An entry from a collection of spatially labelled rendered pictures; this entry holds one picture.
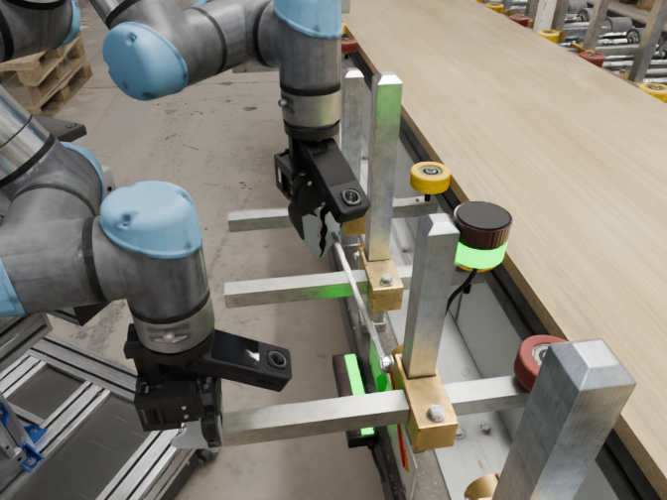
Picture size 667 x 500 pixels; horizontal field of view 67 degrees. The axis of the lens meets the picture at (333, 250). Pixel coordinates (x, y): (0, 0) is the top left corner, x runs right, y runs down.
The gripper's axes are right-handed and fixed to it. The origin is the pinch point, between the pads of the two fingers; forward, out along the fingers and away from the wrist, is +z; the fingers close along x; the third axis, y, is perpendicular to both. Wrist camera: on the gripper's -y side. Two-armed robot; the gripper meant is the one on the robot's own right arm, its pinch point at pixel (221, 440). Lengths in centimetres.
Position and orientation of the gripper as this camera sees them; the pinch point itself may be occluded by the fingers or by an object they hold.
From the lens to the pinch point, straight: 68.9
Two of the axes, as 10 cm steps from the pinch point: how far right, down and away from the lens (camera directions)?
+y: -9.9, 0.8, -1.3
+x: 1.5, 5.9, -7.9
